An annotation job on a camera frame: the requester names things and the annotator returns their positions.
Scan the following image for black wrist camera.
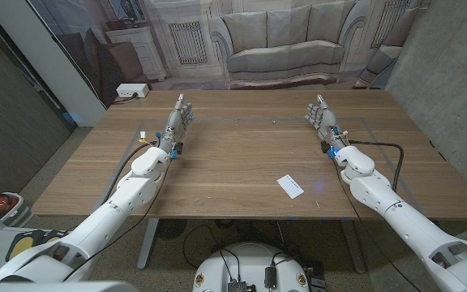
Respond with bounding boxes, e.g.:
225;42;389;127
168;141;185;160
320;140;338;159

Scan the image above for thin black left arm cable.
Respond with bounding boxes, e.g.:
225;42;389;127
62;161;172;281

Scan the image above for printed living room backdrop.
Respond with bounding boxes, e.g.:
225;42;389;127
26;0;433;109

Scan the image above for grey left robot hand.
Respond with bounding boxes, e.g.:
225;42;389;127
158;93;195;152

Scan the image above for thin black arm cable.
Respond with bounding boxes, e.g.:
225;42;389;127
62;161;172;281
332;157;422;292

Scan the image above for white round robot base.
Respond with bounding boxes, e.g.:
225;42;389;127
191;242;311;292

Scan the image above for white power strip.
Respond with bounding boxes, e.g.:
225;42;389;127
115;83;150;99

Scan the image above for red and black floor device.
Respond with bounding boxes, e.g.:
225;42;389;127
0;191;32;227

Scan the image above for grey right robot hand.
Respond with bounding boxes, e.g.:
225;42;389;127
304;93;349;151

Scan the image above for black floor cable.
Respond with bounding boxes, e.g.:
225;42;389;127
182;224;242;285

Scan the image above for black adapter plug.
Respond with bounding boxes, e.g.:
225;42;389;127
263;265;277;290

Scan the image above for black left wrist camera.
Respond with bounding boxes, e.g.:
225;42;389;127
168;141;185;160

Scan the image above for white card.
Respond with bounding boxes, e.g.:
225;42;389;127
276;174;306;200

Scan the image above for black power brick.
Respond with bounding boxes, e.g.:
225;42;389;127
306;259;326;292

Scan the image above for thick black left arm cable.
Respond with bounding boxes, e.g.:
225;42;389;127
101;140;160;206

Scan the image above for black round fan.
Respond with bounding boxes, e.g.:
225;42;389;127
155;218;188;240

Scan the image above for grey metal table leg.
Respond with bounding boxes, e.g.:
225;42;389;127
341;218;366;273
136;218;160;271

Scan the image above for yellow and black padded device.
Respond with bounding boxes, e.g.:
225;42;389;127
5;229;66;263

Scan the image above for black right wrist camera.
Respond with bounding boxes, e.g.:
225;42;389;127
320;140;338;159

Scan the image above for white upright board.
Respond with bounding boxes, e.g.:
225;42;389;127
0;0;107;127

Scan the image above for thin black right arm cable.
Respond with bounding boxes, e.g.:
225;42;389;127
332;157;422;292

